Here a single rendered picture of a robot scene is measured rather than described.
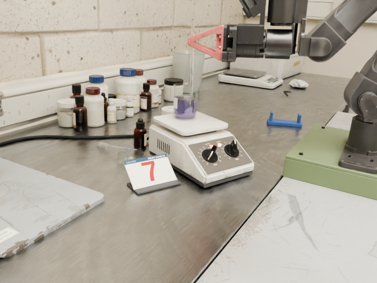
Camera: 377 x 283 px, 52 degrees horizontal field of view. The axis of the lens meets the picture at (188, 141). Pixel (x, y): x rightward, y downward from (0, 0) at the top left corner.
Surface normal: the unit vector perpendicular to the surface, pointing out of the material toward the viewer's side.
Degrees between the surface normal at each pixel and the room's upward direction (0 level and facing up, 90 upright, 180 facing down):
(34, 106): 90
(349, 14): 80
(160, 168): 40
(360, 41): 90
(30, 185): 0
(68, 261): 0
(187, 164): 90
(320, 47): 90
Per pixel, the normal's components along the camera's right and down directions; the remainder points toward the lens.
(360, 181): -0.49, 0.27
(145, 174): 0.40, -0.52
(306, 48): -0.20, 0.32
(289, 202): 0.05, -0.94
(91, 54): 0.87, 0.21
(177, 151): -0.80, 0.16
